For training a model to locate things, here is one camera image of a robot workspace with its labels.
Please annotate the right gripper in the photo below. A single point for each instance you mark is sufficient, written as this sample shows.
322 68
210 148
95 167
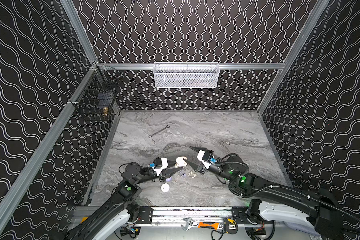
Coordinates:
202 165

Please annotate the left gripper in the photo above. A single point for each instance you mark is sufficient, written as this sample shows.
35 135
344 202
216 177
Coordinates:
163 170

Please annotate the beige earbud charging case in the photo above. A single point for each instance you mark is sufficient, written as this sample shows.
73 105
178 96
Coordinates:
181 162

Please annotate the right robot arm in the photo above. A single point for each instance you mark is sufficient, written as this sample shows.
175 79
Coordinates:
270 201

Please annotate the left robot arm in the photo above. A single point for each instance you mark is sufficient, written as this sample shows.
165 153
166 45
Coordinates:
120 206

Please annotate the white round earbud case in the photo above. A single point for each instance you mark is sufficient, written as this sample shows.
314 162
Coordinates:
165 188

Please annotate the silver wrench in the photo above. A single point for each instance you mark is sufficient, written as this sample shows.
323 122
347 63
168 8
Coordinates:
161 130

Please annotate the black tape measure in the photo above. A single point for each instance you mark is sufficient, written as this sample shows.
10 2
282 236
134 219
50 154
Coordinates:
230 226

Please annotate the white mesh basket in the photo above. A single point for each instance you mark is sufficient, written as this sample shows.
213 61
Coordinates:
183 75

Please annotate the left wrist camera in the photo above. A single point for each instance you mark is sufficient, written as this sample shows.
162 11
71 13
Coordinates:
158 165

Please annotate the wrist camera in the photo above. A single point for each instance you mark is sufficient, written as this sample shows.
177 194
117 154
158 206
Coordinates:
207 158
158 165

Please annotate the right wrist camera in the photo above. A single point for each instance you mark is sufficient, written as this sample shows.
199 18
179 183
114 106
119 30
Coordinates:
207 158

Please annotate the adjustable wrench orange handle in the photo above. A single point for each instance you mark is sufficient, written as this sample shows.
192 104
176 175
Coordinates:
191 223

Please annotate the black wire basket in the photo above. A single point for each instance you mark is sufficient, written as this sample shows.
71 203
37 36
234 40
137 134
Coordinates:
97 100

